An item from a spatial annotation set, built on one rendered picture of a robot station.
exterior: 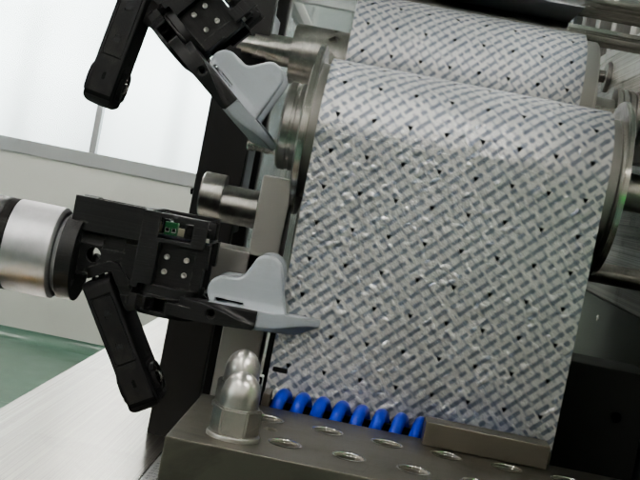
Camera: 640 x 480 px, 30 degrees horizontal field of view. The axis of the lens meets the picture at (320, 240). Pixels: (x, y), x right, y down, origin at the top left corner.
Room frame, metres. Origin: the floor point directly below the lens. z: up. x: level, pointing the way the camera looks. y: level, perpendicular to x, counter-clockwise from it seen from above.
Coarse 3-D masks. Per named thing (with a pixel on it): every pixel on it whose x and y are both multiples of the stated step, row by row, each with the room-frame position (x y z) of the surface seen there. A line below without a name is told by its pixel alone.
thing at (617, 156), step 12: (324, 72) 0.99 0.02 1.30; (324, 84) 0.98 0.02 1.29; (312, 108) 0.96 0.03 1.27; (300, 120) 0.96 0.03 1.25; (312, 120) 0.96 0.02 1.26; (312, 132) 0.96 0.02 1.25; (312, 144) 0.96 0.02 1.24; (612, 156) 0.96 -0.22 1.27; (612, 168) 0.95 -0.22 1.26; (300, 180) 0.98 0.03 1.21; (612, 180) 0.95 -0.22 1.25; (300, 192) 1.00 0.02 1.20; (612, 192) 0.95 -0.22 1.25; (612, 204) 0.95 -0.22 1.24; (600, 228) 0.96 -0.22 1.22; (600, 240) 0.97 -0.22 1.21
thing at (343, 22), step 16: (304, 0) 2.00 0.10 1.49; (320, 0) 2.00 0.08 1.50; (336, 0) 1.99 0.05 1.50; (352, 0) 1.99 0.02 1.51; (304, 16) 2.00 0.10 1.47; (320, 16) 2.00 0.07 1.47; (336, 16) 1.99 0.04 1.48; (352, 16) 1.99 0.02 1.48; (576, 16) 1.98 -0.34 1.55; (288, 32) 2.00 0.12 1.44; (272, 112) 2.00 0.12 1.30; (272, 128) 2.00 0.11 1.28; (272, 160) 2.00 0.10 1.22; (288, 176) 2.00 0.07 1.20; (288, 240) 1.99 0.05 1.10; (288, 256) 1.99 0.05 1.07
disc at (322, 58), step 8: (320, 48) 0.99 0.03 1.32; (328, 48) 1.02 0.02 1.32; (320, 56) 0.97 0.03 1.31; (328, 56) 1.04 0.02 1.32; (320, 64) 0.97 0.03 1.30; (312, 72) 0.96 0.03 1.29; (320, 72) 0.98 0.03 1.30; (312, 80) 0.96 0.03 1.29; (312, 88) 0.95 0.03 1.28; (312, 96) 0.95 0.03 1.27; (304, 112) 0.95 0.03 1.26; (304, 120) 0.95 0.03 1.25; (304, 128) 0.95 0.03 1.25; (304, 136) 0.95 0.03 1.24; (304, 144) 0.96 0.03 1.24; (296, 152) 0.95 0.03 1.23; (296, 160) 0.95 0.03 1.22; (296, 168) 0.95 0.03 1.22; (296, 176) 0.96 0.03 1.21; (296, 184) 0.96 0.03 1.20; (296, 192) 0.98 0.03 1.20; (296, 200) 1.00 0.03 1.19; (296, 208) 1.02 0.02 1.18
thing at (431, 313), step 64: (320, 192) 0.96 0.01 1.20; (320, 256) 0.96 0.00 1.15; (384, 256) 0.95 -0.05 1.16; (448, 256) 0.95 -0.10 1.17; (512, 256) 0.95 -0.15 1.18; (576, 256) 0.95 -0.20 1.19; (384, 320) 0.95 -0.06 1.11; (448, 320) 0.95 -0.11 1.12; (512, 320) 0.95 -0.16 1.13; (576, 320) 0.95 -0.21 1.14; (320, 384) 0.95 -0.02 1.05; (384, 384) 0.95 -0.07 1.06; (448, 384) 0.95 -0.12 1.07; (512, 384) 0.95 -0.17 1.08
